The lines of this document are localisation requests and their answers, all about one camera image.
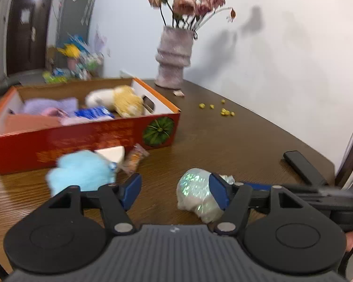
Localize blue tissue packet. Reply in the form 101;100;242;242
75;106;115;120

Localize pink ribbed vase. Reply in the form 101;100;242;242
155;26;195;90

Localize light blue plush toy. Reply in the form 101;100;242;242
45;150;118;197

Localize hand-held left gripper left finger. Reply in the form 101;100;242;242
48;173;143;236

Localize dried pink flowers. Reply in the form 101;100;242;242
129;0;262;31

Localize pile of colourful toys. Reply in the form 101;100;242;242
43;34;105;84

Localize iridescent white bag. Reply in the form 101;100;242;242
176;167;236;224

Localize dark brown entrance door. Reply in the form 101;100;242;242
6;0;55;77

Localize grey tall cabinet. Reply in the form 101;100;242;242
55;0;96;50

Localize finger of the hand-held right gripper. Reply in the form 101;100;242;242
242;182;322;197
283;151;330;186

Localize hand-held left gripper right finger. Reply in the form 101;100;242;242
209;173;309;236

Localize white triangular foam piece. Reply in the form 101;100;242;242
94;145;126;165

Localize pink cloth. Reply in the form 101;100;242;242
41;108;74;118

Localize purple fluffy cloth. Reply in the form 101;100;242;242
23;97;79;116

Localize orange snack packet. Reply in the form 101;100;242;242
118;143;150;173

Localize scattered yellow crumbs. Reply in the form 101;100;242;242
198;99;236;117

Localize white and yellow plush toy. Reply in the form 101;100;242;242
85;85;144;118

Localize red cardboard box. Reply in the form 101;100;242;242
0;78;181;175

